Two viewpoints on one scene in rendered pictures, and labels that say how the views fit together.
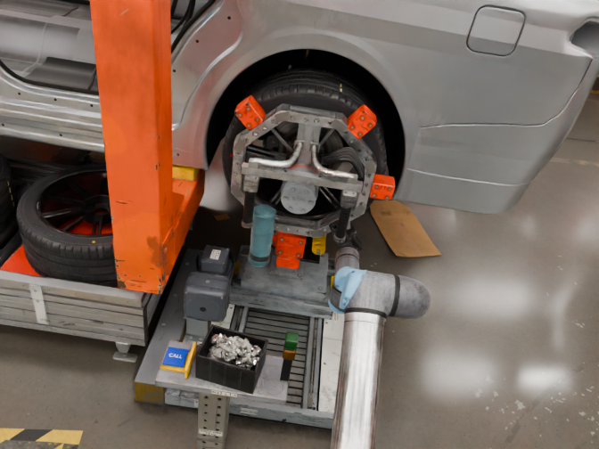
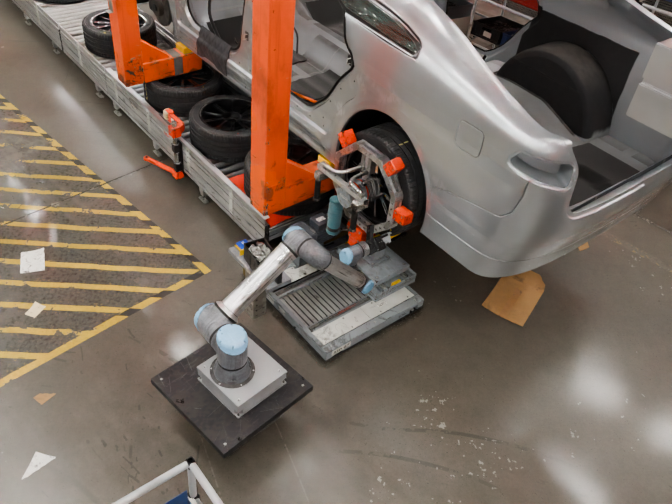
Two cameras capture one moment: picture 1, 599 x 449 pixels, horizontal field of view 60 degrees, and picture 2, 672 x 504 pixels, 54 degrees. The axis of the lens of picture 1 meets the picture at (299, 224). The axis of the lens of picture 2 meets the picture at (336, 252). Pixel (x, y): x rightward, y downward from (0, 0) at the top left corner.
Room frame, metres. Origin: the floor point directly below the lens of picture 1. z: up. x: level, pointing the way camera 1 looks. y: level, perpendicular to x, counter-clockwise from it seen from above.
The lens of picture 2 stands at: (-0.51, -2.26, 3.12)
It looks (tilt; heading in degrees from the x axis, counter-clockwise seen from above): 41 degrees down; 48
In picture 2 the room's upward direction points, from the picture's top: 7 degrees clockwise
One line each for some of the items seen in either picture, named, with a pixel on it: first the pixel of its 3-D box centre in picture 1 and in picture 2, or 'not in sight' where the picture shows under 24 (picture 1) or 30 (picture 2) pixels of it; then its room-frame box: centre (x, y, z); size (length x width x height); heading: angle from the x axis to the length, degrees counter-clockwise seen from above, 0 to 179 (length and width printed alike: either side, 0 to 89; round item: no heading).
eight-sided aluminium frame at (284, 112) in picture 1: (301, 175); (366, 188); (1.75, 0.02, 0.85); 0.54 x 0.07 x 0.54; 91
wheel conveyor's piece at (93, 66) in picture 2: not in sight; (126, 56); (1.76, 3.53, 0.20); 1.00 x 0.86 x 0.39; 91
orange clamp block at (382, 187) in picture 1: (381, 187); (402, 216); (1.76, -0.29, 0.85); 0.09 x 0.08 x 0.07; 91
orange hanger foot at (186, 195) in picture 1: (171, 190); (311, 168); (1.73, 0.53, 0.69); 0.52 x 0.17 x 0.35; 1
